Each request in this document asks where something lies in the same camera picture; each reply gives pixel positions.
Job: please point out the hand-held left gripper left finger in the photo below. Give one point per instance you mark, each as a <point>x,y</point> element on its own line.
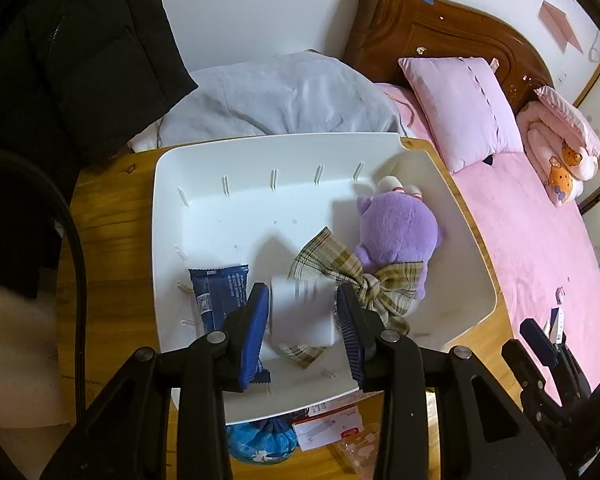
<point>255,330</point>

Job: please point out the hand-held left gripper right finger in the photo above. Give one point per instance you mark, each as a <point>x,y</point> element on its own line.
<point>350,330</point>

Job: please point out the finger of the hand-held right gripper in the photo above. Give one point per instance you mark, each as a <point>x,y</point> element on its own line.
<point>522,367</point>
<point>537,335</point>

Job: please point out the blue snack packet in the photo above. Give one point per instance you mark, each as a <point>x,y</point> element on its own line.
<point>217,292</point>

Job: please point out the plaid fabric bow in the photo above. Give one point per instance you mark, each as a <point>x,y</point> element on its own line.
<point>325,260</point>

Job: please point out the red white toothpaste box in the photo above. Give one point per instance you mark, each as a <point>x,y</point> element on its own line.
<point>330,404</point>

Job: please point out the white red card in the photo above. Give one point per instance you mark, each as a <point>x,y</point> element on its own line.
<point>325,427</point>

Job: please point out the purple plush toy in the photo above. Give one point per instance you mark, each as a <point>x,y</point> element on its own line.
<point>395,230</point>

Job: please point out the blue patterned pouch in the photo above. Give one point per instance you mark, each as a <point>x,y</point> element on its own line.
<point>260,440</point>

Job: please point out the clear plastic packet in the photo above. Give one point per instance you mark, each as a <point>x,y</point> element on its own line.
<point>360,452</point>

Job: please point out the white plastic bin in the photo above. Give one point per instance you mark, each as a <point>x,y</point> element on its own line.
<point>240,200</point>

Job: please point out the white and blue box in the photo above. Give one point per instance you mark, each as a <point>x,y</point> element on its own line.
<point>559,322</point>

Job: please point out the small pink packet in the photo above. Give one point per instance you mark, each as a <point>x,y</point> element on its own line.
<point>560,294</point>

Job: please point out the pink bed sheet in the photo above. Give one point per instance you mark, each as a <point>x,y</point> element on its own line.
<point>520,240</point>

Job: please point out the folded pink cartoon quilt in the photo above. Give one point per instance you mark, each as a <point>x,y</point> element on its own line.
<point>560,150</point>

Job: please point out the white cloth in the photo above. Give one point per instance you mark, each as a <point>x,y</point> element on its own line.
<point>142,141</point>

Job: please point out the grey cloth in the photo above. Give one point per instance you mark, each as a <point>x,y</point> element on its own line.
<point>290,100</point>

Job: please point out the pink pillow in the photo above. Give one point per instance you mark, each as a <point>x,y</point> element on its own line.
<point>460,105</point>

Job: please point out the wooden headboard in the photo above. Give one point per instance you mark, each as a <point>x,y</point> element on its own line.
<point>430,30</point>

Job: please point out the black puffer jacket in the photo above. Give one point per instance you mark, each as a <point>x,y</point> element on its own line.
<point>80,50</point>

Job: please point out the small pink wall shelf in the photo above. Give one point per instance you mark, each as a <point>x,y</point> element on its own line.
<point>560,25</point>

